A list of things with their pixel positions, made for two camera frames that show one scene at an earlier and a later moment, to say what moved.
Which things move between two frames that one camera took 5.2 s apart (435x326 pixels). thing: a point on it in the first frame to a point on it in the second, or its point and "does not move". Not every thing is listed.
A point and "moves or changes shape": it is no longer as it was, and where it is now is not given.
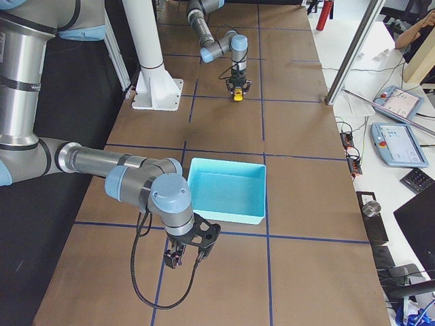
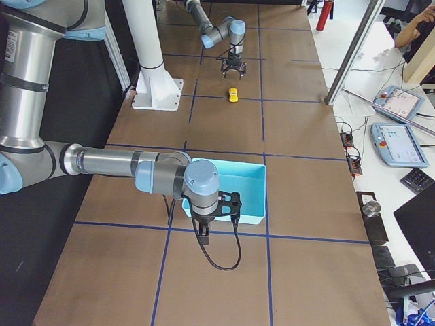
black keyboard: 416,180 does not move
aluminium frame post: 368,22 does not move
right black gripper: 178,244 to 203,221
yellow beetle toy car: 238,94 moves or changes shape
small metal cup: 371,208 does not move
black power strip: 346,139 does not move
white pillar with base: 155,90 does not move
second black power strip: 355,166 does not move
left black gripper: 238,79 to 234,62
